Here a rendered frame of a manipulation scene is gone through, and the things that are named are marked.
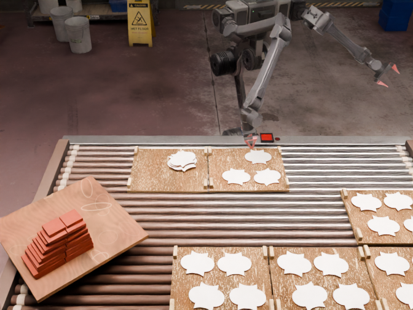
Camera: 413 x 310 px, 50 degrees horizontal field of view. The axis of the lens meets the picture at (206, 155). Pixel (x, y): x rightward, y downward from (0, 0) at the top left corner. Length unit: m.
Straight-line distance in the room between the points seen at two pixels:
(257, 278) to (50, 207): 0.98
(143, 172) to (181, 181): 0.22
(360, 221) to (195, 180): 0.84
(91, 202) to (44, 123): 2.59
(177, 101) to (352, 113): 1.79
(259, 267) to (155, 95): 3.19
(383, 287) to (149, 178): 1.22
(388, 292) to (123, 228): 1.13
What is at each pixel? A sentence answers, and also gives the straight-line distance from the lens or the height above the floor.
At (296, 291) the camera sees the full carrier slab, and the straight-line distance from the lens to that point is 1.92.
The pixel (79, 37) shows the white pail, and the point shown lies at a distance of 5.81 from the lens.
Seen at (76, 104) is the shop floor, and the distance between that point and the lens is 4.86.
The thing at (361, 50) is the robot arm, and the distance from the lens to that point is 2.76.
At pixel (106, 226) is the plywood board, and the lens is 2.02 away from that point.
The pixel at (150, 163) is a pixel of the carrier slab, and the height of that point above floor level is 0.94.
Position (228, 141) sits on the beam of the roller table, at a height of 0.91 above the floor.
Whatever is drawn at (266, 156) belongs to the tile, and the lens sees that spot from 2.50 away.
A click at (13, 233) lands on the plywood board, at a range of 2.11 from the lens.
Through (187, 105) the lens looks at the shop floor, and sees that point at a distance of 4.67.
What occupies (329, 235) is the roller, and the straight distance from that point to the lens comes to 2.19.
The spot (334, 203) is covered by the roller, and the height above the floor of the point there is 0.92.
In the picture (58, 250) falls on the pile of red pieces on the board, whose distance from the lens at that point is 1.86.
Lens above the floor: 2.50
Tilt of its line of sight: 39 degrees down
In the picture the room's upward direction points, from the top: straight up
